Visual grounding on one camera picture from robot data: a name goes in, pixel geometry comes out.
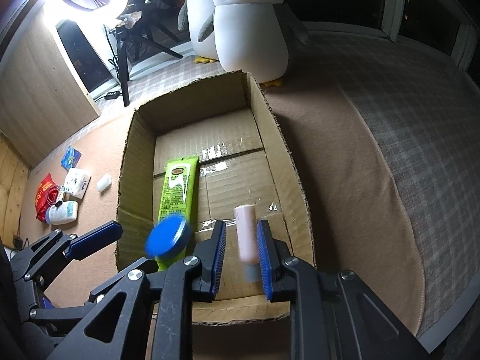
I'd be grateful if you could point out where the white bottle blue cap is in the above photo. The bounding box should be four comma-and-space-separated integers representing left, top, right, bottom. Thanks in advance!
46, 201, 79, 225

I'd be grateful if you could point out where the blue round lid jar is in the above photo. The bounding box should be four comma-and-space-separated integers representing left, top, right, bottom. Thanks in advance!
145, 214, 192, 260

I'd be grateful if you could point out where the pink tube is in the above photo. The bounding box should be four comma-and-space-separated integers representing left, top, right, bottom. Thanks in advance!
233, 205, 260, 283

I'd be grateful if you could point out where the red fabric bag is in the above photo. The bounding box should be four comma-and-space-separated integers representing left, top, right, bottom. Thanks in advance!
34, 173, 60, 223

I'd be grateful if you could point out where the white tissue pack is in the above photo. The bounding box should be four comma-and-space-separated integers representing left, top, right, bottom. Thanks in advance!
63, 167, 91, 200

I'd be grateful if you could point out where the green cream tube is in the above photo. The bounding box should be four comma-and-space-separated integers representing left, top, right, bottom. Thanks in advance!
155, 155, 199, 272

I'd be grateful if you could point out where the small white jar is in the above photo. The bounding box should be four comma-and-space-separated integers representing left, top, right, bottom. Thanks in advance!
96, 173, 112, 194

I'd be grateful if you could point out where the cardboard box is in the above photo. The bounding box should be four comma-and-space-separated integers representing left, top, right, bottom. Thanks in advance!
116, 72, 314, 325

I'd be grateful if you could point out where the blue snack packet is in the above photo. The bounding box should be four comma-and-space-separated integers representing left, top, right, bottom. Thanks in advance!
61, 145, 81, 172

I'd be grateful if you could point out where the pine wood nightstand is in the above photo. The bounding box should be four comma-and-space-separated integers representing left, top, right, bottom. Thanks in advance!
0, 135, 29, 249

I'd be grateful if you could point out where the light wooden headboard panel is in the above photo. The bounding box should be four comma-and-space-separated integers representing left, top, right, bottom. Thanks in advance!
1, 7, 101, 167

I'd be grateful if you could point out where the plaid bedsheet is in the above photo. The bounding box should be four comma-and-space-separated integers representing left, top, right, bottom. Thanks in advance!
133, 34, 479, 339

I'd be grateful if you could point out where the black tripod stand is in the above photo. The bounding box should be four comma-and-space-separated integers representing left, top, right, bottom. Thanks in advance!
113, 5, 183, 107

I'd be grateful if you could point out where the front white penguin plush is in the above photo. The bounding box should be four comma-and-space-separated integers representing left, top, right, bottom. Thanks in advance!
197, 0, 308, 87

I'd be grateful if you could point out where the white penguin plush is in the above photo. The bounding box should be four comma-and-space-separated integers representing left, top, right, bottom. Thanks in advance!
197, 0, 308, 87
178, 0, 218, 63

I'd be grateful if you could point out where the rear white penguin plush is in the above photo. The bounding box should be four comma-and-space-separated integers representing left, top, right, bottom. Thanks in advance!
178, 0, 218, 63

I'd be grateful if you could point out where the black power cable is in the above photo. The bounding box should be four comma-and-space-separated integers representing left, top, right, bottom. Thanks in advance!
93, 25, 125, 103

